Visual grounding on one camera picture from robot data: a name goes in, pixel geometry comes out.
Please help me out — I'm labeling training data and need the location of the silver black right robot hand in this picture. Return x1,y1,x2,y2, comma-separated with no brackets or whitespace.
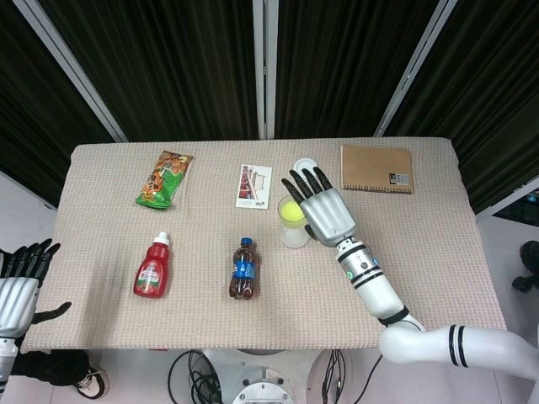
280,166,359,247

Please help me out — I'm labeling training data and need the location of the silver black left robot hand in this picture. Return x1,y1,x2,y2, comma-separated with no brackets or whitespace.
0,237,73,338

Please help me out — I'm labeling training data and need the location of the yellow tennis ball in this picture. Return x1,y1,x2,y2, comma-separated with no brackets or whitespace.
280,200,305,225

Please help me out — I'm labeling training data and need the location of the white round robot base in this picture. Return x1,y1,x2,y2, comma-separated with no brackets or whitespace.
201,348,334,404

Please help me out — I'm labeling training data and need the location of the transparent plastic cup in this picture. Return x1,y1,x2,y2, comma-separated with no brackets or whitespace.
276,194,311,249

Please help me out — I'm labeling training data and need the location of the round white plastic lid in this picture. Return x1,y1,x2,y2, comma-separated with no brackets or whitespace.
292,157,318,174

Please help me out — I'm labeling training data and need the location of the brown spiral notebook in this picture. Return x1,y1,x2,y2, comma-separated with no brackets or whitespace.
339,144,416,195

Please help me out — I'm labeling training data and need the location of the white postcard with red picture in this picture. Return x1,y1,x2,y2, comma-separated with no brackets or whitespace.
235,164,273,210

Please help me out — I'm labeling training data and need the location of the black trouser leg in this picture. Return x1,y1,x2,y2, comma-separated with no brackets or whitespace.
9,349,92,386

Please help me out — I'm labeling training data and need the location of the small cola bottle blue label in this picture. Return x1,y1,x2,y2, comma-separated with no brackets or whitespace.
228,237,259,301

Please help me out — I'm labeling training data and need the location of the black white sneaker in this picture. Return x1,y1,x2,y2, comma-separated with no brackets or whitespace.
75,364,111,401

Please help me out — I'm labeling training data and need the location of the red ketchup squeeze bottle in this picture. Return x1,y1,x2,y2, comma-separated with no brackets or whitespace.
133,231,174,300

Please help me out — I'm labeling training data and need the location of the beige waffle-weave tablecloth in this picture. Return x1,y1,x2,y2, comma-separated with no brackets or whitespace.
19,136,509,354

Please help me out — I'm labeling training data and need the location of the green orange snack bag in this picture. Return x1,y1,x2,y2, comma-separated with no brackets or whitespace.
134,151,195,210

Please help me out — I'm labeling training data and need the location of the black cable bundle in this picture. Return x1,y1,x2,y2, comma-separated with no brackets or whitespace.
167,349,222,404
324,348,385,404

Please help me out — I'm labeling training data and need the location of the white partition frame post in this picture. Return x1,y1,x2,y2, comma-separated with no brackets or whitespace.
252,0,280,141
373,0,458,138
11,0,129,144

